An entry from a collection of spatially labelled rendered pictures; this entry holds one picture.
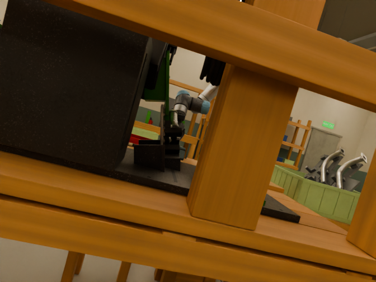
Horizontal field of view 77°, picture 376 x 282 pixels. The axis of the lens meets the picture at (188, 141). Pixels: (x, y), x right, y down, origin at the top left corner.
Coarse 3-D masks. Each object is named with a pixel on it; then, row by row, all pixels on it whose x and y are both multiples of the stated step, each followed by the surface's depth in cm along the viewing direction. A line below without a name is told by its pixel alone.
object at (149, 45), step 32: (32, 0) 50; (32, 32) 51; (64, 32) 52; (96, 32) 53; (128, 32) 53; (0, 64) 51; (32, 64) 52; (64, 64) 52; (96, 64) 53; (128, 64) 54; (0, 96) 51; (32, 96) 52; (64, 96) 53; (96, 96) 54; (128, 96) 55; (0, 128) 52; (32, 128) 53; (64, 128) 53; (96, 128) 54; (128, 128) 60; (96, 160) 55
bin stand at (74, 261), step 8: (72, 256) 124; (80, 256) 145; (72, 264) 125; (80, 264) 145; (128, 264) 128; (64, 272) 125; (72, 272) 125; (120, 272) 128; (128, 272) 129; (64, 280) 125; (72, 280) 130; (120, 280) 129
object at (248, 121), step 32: (256, 0) 45; (288, 0) 46; (320, 0) 46; (224, 96) 47; (256, 96) 46; (288, 96) 47; (224, 128) 46; (256, 128) 47; (224, 160) 47; (256, 160) 48; (192, 192) 51; (224, 192) 47; (256, 192) 48; (256, 224) 49; (352, 224) 61
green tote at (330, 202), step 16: (272, 176) 173; (288, 176) 147; (288, 192) 141; (304, 192) 128; (320, 192) 127; (336, 192) 127; (352, 192) 126; (320, 208) 128; (336, 208) 127; (352, 208) 127
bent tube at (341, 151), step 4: (340, 148) 153; (336, 152) 155; (340, 152) 151; (344, 152) 153; (328, 156) 160; (332, 156) 157; (336, 156) 156; (328, 160) 159; (324, 164) 159; (324, 168) 157; (324, 172) 154; (324, 176) 151; (324, 180) 148
